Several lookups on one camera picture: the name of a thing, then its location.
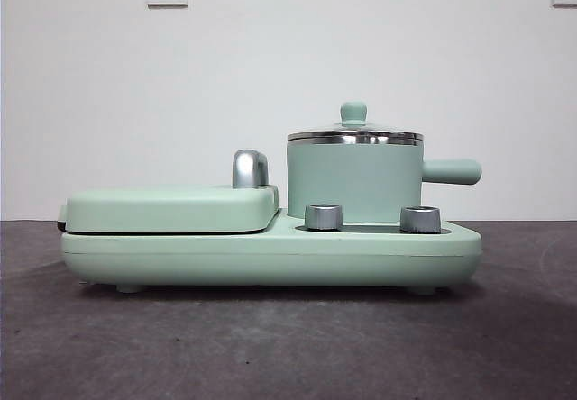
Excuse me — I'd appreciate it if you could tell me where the glass pot lid green knob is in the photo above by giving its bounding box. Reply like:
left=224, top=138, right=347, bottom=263
left=287, top=100, right=425, bottom=143

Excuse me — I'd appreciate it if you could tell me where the mint green breakfast maker base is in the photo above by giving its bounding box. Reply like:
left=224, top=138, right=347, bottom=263
left=61, top=205, right=483, bottom=294

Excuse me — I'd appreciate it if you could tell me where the silver control knob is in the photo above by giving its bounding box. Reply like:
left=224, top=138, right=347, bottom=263
left=400, top=205, right=442, bottom=234
left=305, top=202, right=344, bottom=232

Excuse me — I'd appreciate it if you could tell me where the chrome griddle lid handle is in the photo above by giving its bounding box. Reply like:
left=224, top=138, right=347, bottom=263
left=232, top=148, right=272, bottom=190

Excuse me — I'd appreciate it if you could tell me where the mint green pot with handle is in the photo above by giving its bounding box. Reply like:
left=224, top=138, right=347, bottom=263
left=286, top=136, right=484, bottom=221

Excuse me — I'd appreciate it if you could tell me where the mint green griddle lid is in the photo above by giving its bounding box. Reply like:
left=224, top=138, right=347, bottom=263
left=57, top=183, right=280, bottom=234

